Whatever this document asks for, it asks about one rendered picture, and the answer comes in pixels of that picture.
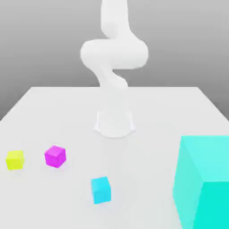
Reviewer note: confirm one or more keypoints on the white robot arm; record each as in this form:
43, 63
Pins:
114, 53

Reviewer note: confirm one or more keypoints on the small magenta cube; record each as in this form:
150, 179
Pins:
55, 157

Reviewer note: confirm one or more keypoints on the small blue cube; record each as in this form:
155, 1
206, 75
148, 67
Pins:
101, 190

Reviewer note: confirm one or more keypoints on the small yellow cube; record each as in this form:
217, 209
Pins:
15, 160

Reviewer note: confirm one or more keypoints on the large turquoise box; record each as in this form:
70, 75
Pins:
205, 178

